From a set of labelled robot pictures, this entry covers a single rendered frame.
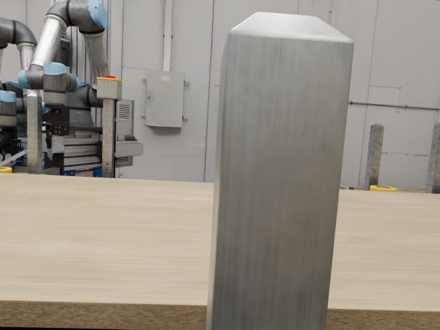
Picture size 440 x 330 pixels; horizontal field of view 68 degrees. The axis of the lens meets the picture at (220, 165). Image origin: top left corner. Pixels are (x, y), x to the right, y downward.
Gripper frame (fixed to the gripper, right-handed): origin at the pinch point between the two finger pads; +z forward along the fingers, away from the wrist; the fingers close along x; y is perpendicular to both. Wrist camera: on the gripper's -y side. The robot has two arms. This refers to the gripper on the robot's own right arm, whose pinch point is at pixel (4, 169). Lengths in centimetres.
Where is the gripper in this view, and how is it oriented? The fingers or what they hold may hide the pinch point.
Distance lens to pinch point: 176.8
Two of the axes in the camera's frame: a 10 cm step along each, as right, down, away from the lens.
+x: -10.0, -0.5, -0.6
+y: -0.5, -1.2, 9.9
